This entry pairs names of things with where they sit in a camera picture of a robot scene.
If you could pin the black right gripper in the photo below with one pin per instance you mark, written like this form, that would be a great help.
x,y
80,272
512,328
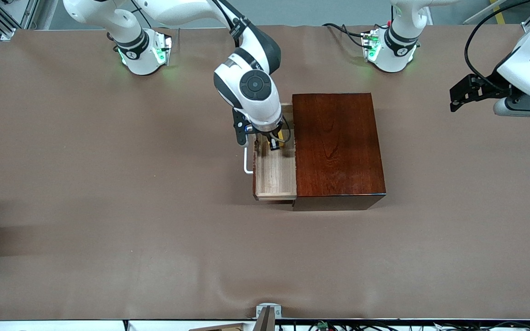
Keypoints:
x,y
274,139

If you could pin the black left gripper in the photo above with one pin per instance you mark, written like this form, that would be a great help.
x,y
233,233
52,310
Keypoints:
x,y
489,87

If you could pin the wooden drawer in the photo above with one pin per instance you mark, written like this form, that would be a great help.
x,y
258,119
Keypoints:
x,y
274,174

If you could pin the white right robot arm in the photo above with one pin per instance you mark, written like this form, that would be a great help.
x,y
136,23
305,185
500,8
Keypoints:
x,y
256,108

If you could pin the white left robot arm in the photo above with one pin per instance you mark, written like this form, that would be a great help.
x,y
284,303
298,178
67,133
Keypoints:
x,y
518,69

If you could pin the dark brown wooden cabinet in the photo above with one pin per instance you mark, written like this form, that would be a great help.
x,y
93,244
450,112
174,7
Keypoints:
x,y
338,147

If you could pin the grey metal clamp bracket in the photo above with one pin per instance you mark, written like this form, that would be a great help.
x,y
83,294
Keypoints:
x,y
268,317

